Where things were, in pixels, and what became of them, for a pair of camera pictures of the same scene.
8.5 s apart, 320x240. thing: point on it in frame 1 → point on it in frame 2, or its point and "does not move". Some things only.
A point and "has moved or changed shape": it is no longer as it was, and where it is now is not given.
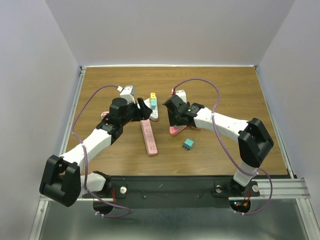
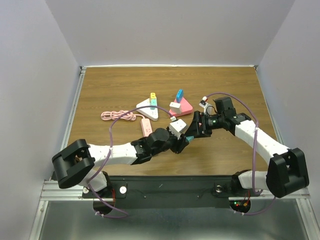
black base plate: x=169 y=192 does not move
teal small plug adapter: x=188 y=144 → x=190 y=138
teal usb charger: x=153 y=103 does not move
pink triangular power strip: x=175 y=130 has moved or changed shape
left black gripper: x=141 y=114 → x=179 y=144
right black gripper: x=173 y=121 → x=196 y=130
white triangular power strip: x=154 y=115 does not move
